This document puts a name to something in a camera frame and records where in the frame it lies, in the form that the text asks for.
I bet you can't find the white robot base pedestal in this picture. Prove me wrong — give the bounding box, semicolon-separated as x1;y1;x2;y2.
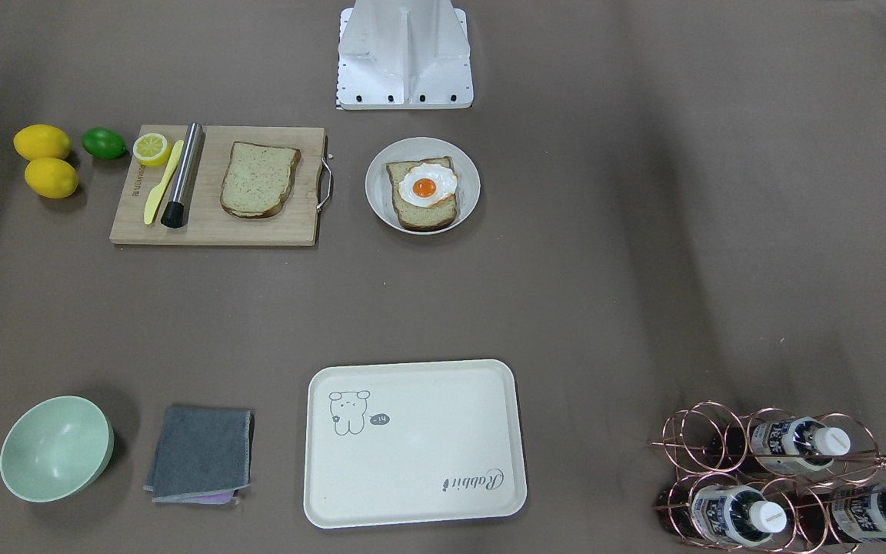
335;1;475;110

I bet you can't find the fried egg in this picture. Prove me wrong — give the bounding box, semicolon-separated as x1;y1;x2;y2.
398;162;458;209

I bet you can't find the dark drink bottle lower middle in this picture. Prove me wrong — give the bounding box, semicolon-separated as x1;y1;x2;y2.
654;485;788;548

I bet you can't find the green lime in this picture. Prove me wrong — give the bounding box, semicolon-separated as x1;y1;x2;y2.
81;127;128;160

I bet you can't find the grey folded cloth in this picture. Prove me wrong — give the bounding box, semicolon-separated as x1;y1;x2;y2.
143;405;254;505

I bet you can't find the dark drink bottle upper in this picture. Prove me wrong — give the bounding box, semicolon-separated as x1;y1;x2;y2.
704;416;851;477

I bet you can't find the green bowl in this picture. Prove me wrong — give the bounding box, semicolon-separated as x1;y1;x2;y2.
0;395;114;502

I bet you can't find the white round plate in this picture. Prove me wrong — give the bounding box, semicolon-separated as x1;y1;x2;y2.
365;137;481;235

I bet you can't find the yellow lemon upper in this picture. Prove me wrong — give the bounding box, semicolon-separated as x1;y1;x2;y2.
13;124;72;161

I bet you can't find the bread slice with egg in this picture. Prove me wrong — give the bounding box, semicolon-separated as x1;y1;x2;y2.
386;155;458;232

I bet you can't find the yellow lemon lower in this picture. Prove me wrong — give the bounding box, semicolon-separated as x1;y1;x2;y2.
24;157;78;199

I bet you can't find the steel muddler black tip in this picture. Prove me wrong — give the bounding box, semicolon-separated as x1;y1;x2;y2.
160;122;206;229

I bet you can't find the copper wire bottle rack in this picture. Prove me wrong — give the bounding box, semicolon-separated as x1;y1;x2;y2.
653;401;886;553

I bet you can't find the dark drink bottle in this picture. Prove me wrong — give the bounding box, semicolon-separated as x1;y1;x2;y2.
704;416;851;477
794;486;886;545
654;485;788;548

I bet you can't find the cream rabbit tray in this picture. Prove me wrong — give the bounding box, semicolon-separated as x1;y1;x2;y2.
303;360;528;529

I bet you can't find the yellow lemon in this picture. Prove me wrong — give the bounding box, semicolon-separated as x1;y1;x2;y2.
13;124;72;161
24;157;78;199

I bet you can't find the yellow plastic knife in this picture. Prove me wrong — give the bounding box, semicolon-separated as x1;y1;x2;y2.
143;140;184;225

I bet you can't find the half lemon slice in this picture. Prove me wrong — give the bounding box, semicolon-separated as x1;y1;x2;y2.
132;132;172;167

